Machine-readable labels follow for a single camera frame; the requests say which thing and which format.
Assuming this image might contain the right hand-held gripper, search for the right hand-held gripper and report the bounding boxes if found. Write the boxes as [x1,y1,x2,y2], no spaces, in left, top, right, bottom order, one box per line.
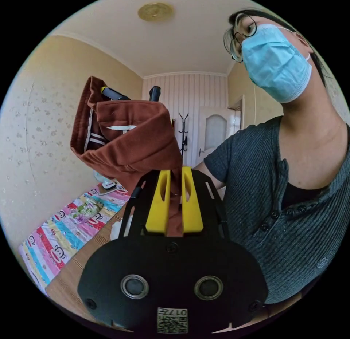
[100,86,132,101]

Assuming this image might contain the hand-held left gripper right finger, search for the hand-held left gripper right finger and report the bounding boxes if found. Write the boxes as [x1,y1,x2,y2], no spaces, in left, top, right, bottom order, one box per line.
[181,166,204,233]

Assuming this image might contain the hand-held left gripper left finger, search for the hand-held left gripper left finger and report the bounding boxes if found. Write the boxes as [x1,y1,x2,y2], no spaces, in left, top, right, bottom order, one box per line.
[145,169,172,233]

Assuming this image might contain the brown pants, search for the brown pants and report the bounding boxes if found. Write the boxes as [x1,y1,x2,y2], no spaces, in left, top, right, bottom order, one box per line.
[70,76,184,237]

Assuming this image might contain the floral cloth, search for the floral cloth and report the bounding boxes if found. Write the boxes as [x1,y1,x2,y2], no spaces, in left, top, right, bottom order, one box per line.
[67,199,104,224]

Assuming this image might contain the white door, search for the white door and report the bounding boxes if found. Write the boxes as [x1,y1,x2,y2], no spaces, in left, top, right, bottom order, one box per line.
[198,106,242,168]

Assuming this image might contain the black coat rack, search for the black coat rack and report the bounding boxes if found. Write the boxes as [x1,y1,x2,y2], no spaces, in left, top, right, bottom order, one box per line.
[179,113,190,154]

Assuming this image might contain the round golden ceiling lamp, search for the round golden ceiling lamp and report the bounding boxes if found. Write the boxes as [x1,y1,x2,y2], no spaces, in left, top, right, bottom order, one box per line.
[137,1,175,23]

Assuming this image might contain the person's body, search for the person's body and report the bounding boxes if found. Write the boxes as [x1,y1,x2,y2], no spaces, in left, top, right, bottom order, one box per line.
[195,8,350,318]

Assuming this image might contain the bed with colourful printed sheet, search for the bed with colourful printed sheet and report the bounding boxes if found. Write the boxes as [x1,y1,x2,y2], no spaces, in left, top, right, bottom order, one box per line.
[18,180,132,318]

